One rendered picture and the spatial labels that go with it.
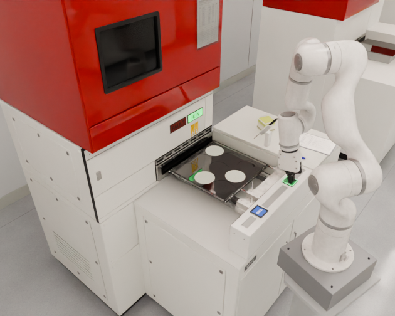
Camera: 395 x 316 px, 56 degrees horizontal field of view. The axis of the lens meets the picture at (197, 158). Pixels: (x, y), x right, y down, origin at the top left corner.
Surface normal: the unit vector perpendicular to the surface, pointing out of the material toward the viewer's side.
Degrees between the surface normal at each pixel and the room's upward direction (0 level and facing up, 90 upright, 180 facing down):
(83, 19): 90
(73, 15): 90
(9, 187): 90
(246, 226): 0
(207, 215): 0
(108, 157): 90
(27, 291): 0
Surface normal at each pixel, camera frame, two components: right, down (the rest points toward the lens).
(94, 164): 0.76, 0.37
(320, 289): -0.83, 0.33
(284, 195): 0.00, -0.82
